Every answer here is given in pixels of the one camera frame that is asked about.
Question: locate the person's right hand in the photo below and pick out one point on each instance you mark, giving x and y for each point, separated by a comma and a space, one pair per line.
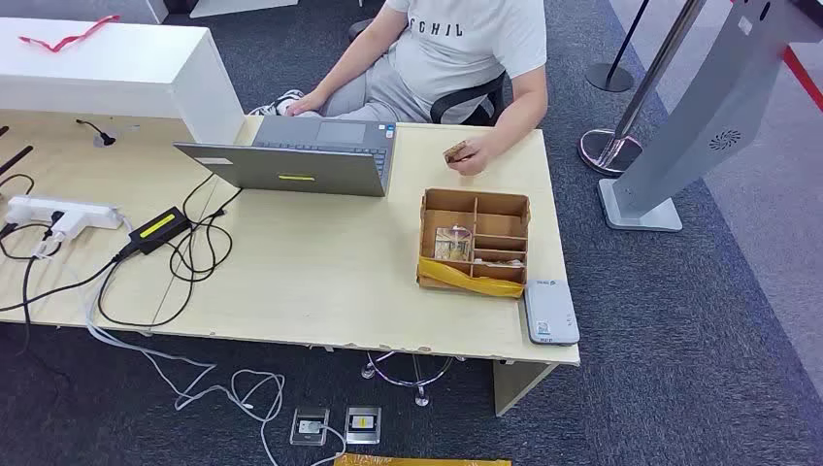
308, 103

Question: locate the person's left hand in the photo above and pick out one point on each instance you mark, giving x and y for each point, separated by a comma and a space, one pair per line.
479, 156

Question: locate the ID card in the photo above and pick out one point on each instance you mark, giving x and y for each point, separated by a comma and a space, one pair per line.
455, 152

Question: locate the cardboard divider box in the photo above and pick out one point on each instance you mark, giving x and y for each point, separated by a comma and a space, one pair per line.
501, 225

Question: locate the person's left forearm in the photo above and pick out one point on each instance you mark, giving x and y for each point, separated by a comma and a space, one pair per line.
524, 112

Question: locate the person's right forearm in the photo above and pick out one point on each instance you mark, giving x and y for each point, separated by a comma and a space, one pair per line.
347, 67

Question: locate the person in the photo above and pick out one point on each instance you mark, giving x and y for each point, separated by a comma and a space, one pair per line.
450, 58

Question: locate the white card reader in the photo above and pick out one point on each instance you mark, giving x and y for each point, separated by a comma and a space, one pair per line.
550, 312

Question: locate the black white sneaker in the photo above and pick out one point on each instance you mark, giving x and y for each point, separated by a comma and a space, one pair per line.
283, 101

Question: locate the black office chair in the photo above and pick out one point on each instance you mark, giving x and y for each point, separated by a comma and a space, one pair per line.
463, 99

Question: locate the grey laptop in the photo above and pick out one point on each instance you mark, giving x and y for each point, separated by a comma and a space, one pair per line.
302, 170

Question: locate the flat cards in narrow slot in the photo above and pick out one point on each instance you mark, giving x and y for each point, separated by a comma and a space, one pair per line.
498, 263

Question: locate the light wood desk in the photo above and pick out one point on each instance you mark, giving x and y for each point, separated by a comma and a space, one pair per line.
321, 257

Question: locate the black power brick yellow label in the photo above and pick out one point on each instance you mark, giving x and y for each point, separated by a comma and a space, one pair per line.
157, 228

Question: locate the white counter block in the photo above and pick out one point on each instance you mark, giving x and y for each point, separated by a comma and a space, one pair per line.
96, 71

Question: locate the grey kiosk stand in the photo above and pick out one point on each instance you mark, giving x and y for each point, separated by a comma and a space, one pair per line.
701, 116

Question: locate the chrome stool base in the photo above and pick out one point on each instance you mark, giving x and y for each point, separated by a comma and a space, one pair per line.
421, 384

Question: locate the white plug adapter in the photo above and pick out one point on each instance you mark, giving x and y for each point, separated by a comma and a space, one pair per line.
69, 223

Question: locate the white power strip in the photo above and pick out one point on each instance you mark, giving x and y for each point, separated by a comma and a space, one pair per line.
38, 209

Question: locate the floor socket yellow label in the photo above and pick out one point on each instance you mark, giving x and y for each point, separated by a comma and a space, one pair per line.
363, 424

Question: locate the long black antenna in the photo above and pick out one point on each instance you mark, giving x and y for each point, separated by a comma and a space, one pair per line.
16, 160

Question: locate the yellow tape on floor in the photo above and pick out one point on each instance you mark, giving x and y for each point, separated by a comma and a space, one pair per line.
418, 461

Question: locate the floor socket with white plug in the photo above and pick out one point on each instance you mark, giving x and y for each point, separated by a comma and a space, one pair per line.
309, 426

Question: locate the red barrier belt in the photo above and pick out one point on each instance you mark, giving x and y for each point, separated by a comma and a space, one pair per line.
804, 77

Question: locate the chrome stanchion post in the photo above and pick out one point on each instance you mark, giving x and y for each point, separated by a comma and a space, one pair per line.
611, 151

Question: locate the black stanchion post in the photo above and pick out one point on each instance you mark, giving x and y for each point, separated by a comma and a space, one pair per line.
609, 77

